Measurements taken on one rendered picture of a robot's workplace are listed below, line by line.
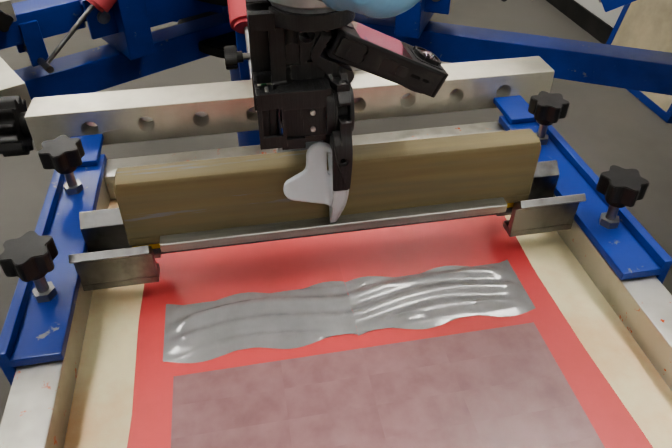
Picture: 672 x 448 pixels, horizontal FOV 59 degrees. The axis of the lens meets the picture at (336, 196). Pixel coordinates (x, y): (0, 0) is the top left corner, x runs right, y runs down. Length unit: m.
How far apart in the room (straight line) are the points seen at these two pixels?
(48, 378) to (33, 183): 2.11
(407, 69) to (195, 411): 0.34
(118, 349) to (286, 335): 0.16
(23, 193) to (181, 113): 1.85
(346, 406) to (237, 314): 0.14
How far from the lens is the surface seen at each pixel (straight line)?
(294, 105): 0.49
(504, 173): 0.62
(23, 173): 2.71
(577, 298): 0.65
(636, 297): 0.63
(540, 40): 1.27
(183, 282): 0.64
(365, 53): 0.50
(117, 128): 0.80
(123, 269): 0.61
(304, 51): 0.50
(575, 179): 0.73
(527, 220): 0.66
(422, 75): 0.53
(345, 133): 0.50
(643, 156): 2.82
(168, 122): 0.79
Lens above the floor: 1.40
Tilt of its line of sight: 38 degrees down
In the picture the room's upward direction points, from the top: straight up
